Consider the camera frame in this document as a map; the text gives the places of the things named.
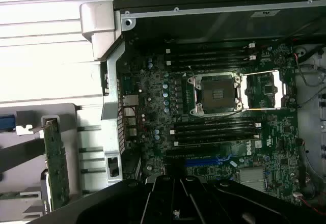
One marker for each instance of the blue expansion slot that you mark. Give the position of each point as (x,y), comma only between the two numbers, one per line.
(201,163)

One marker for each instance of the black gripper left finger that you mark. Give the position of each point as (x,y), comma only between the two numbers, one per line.
(163,201)

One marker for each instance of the locking lever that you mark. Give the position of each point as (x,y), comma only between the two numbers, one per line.
(192,71)

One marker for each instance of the grey parts rack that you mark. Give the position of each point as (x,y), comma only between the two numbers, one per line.
(10,140)

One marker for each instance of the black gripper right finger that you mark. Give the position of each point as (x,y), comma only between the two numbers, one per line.
(191,201)

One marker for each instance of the green motherboard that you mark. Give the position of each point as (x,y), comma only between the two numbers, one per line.
(280,132)

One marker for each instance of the black and silver PC case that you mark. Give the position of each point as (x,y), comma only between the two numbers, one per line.
(110,81)

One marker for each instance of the hard disk in blue caddy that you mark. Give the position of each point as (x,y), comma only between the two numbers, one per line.
(6,122)

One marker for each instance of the silver chipset heatsink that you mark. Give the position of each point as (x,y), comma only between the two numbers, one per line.
(252,179)

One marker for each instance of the CPU socket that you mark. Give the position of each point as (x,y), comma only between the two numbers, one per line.
(216,94)

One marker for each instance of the black RAM stick with label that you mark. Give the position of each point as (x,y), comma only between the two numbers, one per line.
(216,140)

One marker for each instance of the silver socket cover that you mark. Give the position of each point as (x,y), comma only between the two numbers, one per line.
(245,91)

